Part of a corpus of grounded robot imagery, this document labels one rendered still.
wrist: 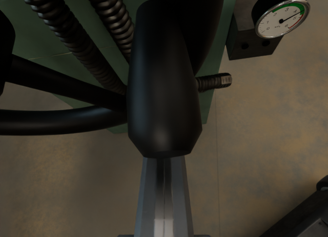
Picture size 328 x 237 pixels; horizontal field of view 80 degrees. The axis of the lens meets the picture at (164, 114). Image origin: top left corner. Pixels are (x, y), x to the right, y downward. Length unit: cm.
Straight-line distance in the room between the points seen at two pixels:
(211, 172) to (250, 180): 16
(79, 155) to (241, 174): 72
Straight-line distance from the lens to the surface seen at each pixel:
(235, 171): 90
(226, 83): 35
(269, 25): 32
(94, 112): 22
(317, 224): 78
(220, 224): 90
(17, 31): 42
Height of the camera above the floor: 88
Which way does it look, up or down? 69 degrees down
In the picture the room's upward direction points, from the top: 21 degrees counter-clockwise
